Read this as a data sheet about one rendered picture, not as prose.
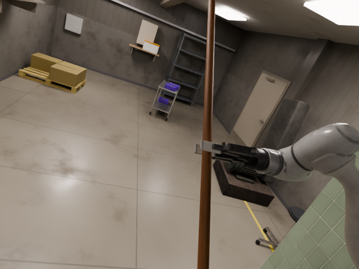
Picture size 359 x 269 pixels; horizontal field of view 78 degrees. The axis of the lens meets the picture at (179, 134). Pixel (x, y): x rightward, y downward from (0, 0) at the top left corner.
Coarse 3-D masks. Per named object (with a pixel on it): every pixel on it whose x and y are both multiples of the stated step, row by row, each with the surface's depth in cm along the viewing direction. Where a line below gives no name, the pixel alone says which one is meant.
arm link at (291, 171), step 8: (280, 152) 76; (288, 152) 74; (288, 160) 73; (296, 160) 71; (288, 168) 73; (296, 168) 72; (304, 168) 70; (280, 176) 76; (288, 176) 74; (296, 176) 74; (304, 176) 75
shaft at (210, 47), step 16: (208, 0) 94; (208, 16) 90; (208, 32) 86; (208, 48) 83; (208, 64) 80; (208, 80) 77; (208, 96) 74; (208, 112) 72; (208, 128) 70; (208, 160) 66; (208, 176) 64; (208, 192) 62; (208, 208) 61; (208, 224) 59; (208, 240) 58; (208, 256) 56
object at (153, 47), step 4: (144, 40) 725; (144, 44) 724; (148, 44) 726; (152, 44) 728; (156, 44) 731; (144, 48) 729; (148, 48) 731; (152, 48) 733; (156, 48) 735; (152, 52) 739; (156, 52) 741
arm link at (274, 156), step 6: (264, 150) 75; (270, 150) 75; (270, 156) 72; (276, 156) 73; (270, 162) 72; (276, 162) 72; (282, 162) 73; (264, 168) 73; (270, 168) 72; (276, 168) 73; (264, 174) 76; (270, 174) 75; (276, 174) 75
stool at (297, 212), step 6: (288, 210) 305; (294, 210) 305; (300, 210) 311; (294, 216) 294; (300, 216) 297; (264, 228) 353; (270, 234) 341; (258, 240) 323; (264, 240) 322; (276, 240) 332; (276, 246) 323
